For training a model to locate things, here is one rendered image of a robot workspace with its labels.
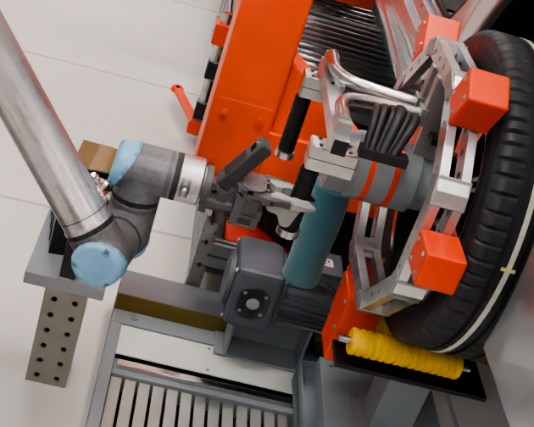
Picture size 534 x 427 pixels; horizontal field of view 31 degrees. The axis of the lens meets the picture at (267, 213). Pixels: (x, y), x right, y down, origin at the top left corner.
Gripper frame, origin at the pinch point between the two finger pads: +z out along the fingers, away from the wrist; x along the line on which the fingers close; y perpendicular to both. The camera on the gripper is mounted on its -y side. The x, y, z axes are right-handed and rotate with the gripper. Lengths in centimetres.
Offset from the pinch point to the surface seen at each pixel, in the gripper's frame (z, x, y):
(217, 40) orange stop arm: -15, -181, 38
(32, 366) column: -45, -30, 78
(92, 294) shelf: -35, -11, 40
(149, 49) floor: -39, -273, 83
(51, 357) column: -41, -30, 75
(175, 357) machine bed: -11, -42, 75
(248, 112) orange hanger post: -9, -60, 11
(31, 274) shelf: -48, -11, 38
